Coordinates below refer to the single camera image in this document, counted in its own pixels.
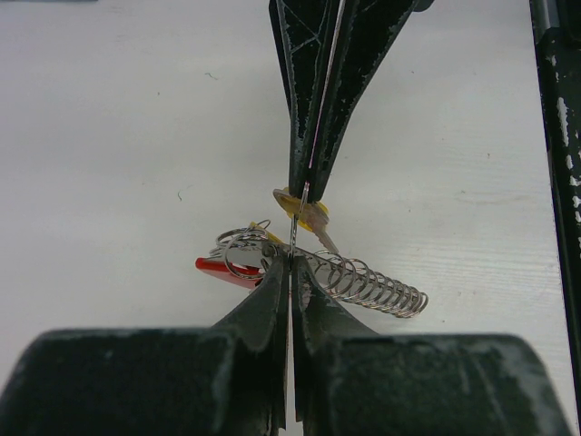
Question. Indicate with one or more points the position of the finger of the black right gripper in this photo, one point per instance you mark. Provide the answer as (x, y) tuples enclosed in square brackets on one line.
[(367, 30), (303, 33)]

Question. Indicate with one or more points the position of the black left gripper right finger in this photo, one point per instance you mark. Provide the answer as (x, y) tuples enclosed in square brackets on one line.
[(350, 380)]

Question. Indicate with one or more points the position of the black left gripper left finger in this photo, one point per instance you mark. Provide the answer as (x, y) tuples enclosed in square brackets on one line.
[(228, 379)]

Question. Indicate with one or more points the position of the silver key with yellow tag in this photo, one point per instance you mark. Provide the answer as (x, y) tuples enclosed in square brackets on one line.
[(310, 216)]

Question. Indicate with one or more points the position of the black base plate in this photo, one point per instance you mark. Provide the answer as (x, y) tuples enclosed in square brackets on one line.
[(556, 31)]

